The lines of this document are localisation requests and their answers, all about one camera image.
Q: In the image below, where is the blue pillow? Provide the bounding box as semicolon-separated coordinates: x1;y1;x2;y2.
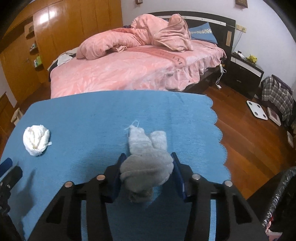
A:
189;23;218;45

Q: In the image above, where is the plaid shirt on chair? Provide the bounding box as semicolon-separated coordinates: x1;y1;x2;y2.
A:
261;75;295;126

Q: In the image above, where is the blue table cloth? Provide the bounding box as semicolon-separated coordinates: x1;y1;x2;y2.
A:
1;91;230;239

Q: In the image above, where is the black headboard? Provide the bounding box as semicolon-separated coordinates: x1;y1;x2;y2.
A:
151;11;236;58

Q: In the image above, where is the black trash bin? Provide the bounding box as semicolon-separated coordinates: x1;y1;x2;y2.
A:
247;167;295;240

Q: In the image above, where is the pink duvet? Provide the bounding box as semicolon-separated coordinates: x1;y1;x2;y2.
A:
76;14;193;60

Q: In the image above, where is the grey knotted sock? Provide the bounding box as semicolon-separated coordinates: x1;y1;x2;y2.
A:
120;124;174;203

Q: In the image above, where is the wooden wall ornament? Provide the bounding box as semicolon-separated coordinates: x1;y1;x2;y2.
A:
235;0;248;8

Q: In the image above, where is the pink bed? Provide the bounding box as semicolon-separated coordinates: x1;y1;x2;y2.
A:
50;40;226;98

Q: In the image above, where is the white bathroom scale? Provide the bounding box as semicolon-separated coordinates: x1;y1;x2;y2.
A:
246;100;268;121

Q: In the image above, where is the yellow plush toy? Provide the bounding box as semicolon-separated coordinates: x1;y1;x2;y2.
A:
246;55;257;64

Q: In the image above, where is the crumpled white tissue far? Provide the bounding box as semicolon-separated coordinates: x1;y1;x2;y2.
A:
23;125;52;156

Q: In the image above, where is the white step stool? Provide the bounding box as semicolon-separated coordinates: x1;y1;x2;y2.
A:
11;108;23;126

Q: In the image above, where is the framed picture on floor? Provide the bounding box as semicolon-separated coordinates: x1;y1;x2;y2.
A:
267;107;281;126

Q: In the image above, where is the wooden wardrobe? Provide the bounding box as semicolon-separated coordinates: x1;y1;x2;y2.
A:
1;0;122;106

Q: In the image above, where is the clothes pile on bed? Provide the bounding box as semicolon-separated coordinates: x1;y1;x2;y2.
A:
47;47;78;72

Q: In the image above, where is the black nightstand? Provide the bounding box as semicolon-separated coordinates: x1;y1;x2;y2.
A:
222;53;264;100

